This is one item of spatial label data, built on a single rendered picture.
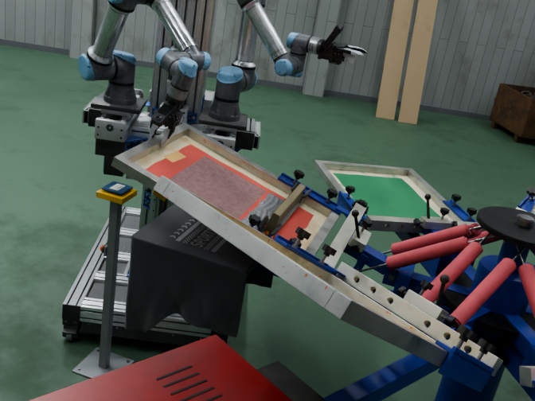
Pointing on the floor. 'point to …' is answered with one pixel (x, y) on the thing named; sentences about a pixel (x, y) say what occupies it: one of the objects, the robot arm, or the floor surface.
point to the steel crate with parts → (515, 112)
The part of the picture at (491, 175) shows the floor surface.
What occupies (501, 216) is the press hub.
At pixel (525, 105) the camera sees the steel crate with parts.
